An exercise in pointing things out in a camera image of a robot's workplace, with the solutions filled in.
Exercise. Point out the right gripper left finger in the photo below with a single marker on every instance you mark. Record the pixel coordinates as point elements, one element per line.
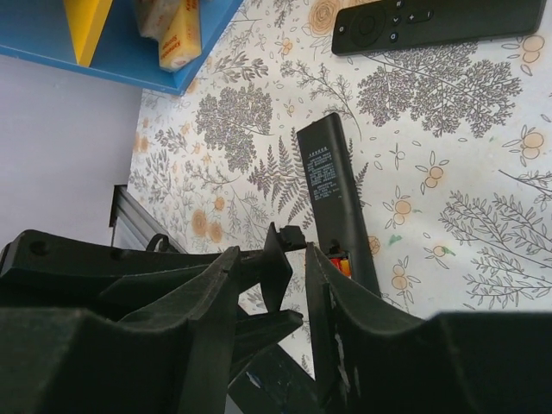
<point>171,356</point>

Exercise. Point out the black battery cover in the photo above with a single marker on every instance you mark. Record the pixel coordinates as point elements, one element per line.
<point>270,267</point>

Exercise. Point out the yellow orange packet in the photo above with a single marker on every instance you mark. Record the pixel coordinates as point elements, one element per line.
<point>175,26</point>

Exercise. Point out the blue pink yellow shelf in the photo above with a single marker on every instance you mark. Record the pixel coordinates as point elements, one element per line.
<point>39,31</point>

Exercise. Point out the red battery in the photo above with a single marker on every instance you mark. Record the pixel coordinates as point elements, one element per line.
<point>341,262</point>

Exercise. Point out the slim black remote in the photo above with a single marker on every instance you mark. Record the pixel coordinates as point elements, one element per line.
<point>382,26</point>

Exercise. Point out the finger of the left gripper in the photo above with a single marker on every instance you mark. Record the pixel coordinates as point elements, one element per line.
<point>255,334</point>
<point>43,270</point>

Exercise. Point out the black TV remote with buttons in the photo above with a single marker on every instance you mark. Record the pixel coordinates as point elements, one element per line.
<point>334,199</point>

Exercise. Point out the aluminium frame rail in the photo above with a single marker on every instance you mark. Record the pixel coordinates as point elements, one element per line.
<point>132,226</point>

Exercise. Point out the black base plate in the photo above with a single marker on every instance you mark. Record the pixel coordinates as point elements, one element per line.
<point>274,383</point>

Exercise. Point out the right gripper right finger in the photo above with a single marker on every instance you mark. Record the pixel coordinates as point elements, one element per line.
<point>370,357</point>

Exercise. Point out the floral table mat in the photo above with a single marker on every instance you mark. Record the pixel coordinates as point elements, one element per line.
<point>450,148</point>

